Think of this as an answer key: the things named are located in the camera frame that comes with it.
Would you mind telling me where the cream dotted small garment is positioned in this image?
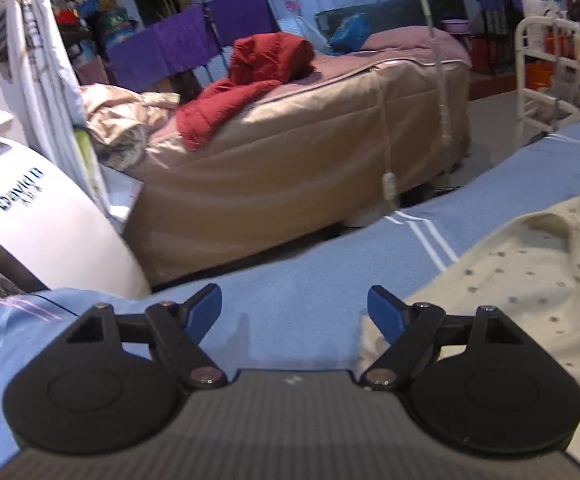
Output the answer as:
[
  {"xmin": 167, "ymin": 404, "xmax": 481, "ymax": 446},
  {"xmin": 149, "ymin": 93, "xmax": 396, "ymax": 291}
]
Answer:
[{"xmin": 357, "ymin": 190, "xmax": 580, "ymax": 461}]

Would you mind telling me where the clear hanging tube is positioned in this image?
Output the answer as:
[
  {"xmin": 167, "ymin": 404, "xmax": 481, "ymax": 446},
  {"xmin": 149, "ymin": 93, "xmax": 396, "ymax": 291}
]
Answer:
[{"xmin": 416, "ymin": 0, "xmax": 454, "ymax": 147}]

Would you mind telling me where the cluttered shelf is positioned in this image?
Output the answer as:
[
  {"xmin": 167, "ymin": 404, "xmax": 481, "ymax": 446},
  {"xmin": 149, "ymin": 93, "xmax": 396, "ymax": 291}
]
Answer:
[{"xmin": 52, "ymin": 0, "xmax": 138, "ymax": 63}]

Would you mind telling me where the white metal cart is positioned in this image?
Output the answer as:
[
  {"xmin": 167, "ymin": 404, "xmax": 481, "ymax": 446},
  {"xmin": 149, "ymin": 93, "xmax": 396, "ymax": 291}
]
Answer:
[{"xmin": 514, "ymin": 15, "xmax": 580, "ymax": 147}]

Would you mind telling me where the bed with tan cover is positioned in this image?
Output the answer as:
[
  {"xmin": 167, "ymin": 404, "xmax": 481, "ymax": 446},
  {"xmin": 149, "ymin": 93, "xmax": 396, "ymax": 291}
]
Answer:
[{"xmin": 82, "ymin": 27, "xmax": 473, "ymax": 286}]

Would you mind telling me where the white round machine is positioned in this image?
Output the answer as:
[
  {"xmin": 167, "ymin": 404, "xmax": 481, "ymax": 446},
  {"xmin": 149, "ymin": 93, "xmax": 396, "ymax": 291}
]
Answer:
[{"xmin": 0, "ymin": 110, "xmax": 152, "ymax": 301}]

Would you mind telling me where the pink blanket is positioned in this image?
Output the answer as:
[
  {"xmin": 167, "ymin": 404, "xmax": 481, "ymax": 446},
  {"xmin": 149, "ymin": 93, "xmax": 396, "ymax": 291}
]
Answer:
[{"xmin": 310, "ymin": 27, "xmax": 473, "ymax": 86}]

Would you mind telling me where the red jacket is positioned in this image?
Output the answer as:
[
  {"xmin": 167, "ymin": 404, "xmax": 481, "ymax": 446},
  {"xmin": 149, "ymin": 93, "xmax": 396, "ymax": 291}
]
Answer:
[{"xmin": 176, "ymin": 31, "xmax": 317, "ymax": 152}]

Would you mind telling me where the green and white book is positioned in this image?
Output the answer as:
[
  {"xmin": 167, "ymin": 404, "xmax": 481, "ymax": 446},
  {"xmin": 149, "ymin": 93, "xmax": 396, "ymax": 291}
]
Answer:
[{"xmin": 72, "ymin": 127, "xmax": 146, "ymax": 233}]

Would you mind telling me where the blue blanket with white stripes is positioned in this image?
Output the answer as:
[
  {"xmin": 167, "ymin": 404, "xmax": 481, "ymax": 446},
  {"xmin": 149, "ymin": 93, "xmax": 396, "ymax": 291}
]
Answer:
[{"xmin": 0, "ymin": 112, "xmax": 580, "ymax": 480}]

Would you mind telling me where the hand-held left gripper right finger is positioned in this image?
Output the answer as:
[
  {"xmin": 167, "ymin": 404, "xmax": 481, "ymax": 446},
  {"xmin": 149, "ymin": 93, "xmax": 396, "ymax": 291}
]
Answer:
[{"xmin": 360, "ymin": 284, "xmax": 524, "ymax": 391}]

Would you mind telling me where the purple hanging cloth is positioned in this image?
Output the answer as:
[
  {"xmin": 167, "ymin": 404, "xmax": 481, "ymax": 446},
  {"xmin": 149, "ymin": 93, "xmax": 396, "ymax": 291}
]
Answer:
[{"xmin": 105, "ymin": 0, "xmax": 272, "ymax": 86}]

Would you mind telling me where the white hanging cloth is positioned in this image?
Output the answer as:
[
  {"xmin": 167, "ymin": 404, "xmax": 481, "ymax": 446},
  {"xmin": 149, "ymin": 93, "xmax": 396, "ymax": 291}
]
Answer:
[{"xmin": 7, "ymin": 0, "xmax": 112, "ymax": 211}]

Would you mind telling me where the crumpled beige quilt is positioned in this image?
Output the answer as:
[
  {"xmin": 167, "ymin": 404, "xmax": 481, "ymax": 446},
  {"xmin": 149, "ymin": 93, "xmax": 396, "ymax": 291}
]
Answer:
[{"xmin": 80, "ymin": 83, "xmax": 181, "ymax": 171}]

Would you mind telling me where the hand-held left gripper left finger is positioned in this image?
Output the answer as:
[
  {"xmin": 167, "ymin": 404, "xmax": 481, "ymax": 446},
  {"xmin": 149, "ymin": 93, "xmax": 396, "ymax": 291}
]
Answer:
[{"xmin": 66, "ymin": 283, "xmax": 229, "ymax": 391}]

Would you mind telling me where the blue bag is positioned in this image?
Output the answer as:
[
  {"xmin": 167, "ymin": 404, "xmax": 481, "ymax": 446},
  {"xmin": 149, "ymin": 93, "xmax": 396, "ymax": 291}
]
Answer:
[{"xmin": 329, "ymin": 12, "xmax": 372, "ymax": 52}]

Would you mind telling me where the white cable with switch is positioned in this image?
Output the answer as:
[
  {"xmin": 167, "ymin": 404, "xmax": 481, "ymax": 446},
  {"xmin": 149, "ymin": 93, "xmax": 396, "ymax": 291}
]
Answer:
[{"xmin": 376, "ymin": 67, "xmax": 402, "ymax": 207}]

